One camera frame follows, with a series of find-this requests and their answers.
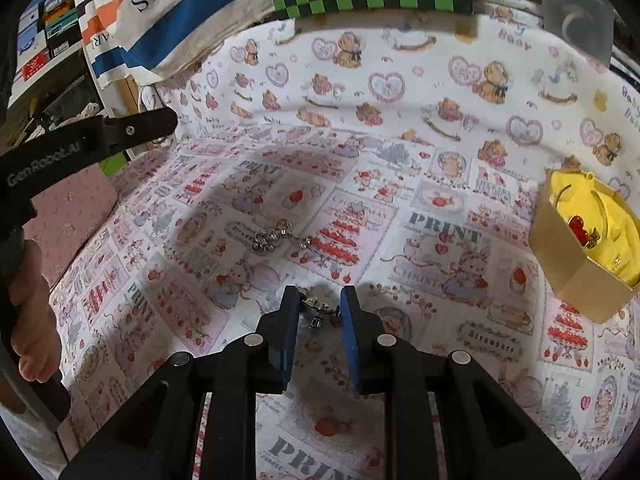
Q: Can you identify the striped blanket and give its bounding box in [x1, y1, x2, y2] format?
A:
[70, 0, 276, 91]

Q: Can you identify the crystal cluster earring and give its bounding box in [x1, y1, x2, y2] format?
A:
[300, 289, 344, 334]

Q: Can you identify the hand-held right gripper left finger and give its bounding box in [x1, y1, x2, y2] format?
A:
[60, 285, 303, 480]

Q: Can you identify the small brooch pin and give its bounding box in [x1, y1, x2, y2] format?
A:
[567, 215, 604, 249]

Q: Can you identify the clear plastic container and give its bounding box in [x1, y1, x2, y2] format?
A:
[537, 0, 616, 63]

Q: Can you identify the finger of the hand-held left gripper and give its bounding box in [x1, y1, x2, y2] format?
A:
[106, 106, 178, 152]

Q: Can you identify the strawberry print tablecloth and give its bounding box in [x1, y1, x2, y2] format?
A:
[47, 125, 640, 480]

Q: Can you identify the gold octagonal box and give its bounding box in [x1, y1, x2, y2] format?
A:
[529, 169, 640, 323]

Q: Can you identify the stack of storage boxes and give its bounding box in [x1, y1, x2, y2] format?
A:
[12, 0, 86, 96]

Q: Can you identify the silver chain bracelet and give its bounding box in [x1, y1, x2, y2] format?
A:
[250, 219, 314, 254]

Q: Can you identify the pink fabric bag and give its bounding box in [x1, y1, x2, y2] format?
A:
[22, 165, 121, 291]

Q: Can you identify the person's left hand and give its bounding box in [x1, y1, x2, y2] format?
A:
[9, 241, 64, 384]

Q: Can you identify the white shelf unit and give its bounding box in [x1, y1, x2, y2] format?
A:
[0, 45, 107, 128]

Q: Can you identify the bear print cloth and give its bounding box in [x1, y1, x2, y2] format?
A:
[137, 0, 640, 201]

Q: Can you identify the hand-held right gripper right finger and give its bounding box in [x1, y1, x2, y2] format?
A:
[340, 285, 583, 480]

